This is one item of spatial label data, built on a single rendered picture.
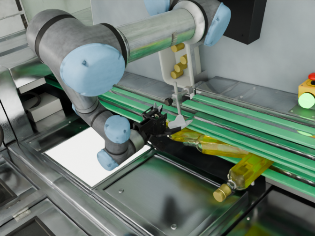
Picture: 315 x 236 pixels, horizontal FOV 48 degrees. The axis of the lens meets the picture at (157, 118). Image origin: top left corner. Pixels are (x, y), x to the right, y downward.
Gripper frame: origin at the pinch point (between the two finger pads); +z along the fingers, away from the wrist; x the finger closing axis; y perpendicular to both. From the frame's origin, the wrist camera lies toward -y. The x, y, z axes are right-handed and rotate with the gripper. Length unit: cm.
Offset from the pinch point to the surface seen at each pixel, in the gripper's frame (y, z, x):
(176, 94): 7.7, 1.0, 0.7
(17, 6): -59, 99, 352
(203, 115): -1.6, 6.3, -7.3
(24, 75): -4, -18, 85
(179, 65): 8.0, 16.9, 13.3
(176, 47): 15.7, 16.9, 14.1
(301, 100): 16.3, 11.0, -40.2
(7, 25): -75, 80, 350
